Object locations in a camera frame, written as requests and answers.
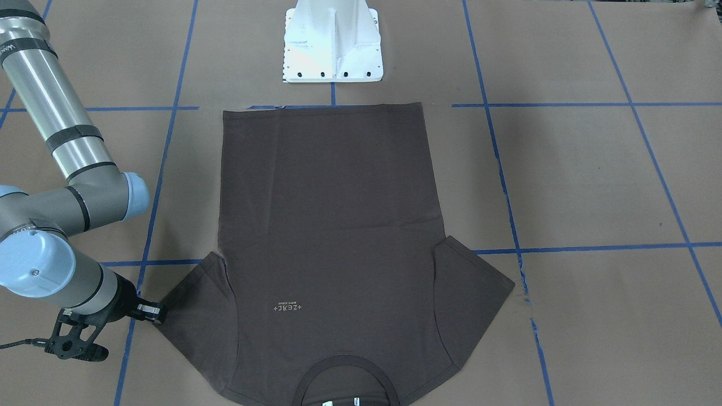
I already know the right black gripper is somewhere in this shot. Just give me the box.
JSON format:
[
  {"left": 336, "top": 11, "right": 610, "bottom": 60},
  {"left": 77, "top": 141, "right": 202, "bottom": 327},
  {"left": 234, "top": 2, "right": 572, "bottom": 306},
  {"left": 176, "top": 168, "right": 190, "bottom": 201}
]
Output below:
[{"left": 90, "top": 275, "right": 167, "bottom": 326}]

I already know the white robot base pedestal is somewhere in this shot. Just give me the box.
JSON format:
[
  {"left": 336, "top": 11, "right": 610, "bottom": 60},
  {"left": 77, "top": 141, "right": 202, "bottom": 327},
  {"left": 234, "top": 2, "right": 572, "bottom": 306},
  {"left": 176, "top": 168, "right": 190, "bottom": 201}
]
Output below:
[{"left": 282, "top": 1, "right": 384, "bottom": 83}]

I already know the blue tape line crosswise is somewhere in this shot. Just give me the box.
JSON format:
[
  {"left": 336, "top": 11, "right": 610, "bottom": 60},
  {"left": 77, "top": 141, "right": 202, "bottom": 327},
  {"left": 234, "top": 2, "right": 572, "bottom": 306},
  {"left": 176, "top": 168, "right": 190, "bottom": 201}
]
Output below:
[
  {"left": 86, "top": 101, "right": 721, "bottom": 112},
  {"left": 100, "top": 241, "right": 721, "bottom": 267}
]

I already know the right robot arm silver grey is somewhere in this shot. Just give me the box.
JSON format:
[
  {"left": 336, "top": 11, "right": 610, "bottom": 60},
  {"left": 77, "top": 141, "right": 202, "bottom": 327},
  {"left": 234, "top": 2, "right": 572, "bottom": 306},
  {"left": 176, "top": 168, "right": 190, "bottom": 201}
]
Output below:
[{"left": 2, "top": 1, "right": 164, "bottom": 323}]

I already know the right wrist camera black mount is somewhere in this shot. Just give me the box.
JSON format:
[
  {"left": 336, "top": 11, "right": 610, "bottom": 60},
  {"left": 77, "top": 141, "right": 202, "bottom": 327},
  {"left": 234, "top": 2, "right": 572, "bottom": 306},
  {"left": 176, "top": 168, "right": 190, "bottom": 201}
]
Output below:
[{"left": 43, "top": 310, "right": 109, "bottom": 362}]

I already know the dark brown t-shirt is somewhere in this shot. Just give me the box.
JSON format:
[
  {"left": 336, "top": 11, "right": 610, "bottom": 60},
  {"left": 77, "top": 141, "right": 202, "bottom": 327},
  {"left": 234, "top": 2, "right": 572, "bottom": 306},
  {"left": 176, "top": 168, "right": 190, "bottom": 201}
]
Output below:
[{"left": 159, "top": 103, "right": 515, "bottom": 405}]

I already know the blue tape line front crosswise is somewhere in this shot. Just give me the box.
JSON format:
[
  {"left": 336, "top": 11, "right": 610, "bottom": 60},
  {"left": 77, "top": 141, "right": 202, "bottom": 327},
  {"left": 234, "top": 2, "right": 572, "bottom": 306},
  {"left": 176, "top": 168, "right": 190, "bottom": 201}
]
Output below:
[{"left": 100, "top": 241, "right": 721, "bottom": 267}]

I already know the blue tape line rear crosswise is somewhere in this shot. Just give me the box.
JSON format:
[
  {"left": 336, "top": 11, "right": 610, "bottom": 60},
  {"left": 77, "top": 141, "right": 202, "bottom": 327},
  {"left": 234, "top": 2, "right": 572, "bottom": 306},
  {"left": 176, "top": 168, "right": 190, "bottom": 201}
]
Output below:
[{"left": 86, "top": 101, "right": 721, "bottom": 112}]

